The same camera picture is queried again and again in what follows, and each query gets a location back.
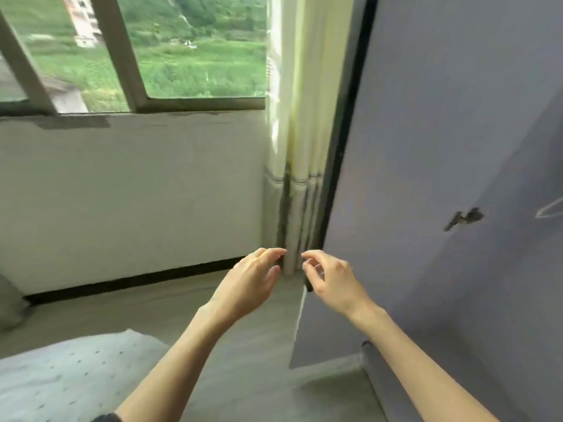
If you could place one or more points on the person's right hand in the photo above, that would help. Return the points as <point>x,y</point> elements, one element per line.
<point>339,284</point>

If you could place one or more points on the person's left hand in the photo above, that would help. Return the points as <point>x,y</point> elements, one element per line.
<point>246,285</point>

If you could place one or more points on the grey wooden wardrobe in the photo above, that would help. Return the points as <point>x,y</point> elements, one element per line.
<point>519,329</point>

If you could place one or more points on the person's right forearm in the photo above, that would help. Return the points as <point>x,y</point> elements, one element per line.
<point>422,373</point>

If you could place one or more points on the person's left forearm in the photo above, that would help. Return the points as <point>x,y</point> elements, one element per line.
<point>176,369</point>

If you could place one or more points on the person's black left sleeve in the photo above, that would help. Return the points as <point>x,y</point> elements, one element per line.
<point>105,418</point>

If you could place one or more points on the white dotted bed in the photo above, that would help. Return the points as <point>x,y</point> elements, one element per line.
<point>70,382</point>

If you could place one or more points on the metal door hinge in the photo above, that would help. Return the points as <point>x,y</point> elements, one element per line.
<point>464,218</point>

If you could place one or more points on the grey framed window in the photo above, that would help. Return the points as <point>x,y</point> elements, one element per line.
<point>132,48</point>

